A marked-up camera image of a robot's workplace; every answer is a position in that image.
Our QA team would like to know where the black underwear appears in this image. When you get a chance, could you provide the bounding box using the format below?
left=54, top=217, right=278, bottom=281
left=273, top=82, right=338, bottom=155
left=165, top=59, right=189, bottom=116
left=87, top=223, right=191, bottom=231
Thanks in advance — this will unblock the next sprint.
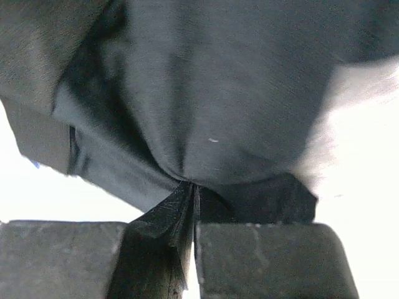
left=1, top=1, right=398, bottom=223

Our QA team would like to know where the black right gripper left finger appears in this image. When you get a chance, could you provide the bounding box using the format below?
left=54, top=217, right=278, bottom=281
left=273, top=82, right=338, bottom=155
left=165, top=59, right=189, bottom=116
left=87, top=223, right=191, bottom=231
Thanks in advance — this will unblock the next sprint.
left=1, top=183, right=195, bottom=298

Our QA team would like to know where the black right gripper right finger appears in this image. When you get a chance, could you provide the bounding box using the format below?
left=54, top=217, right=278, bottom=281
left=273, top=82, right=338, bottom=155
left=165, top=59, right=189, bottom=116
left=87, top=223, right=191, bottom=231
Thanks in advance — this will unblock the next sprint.
left=194, top=188, right=358, bottom=298

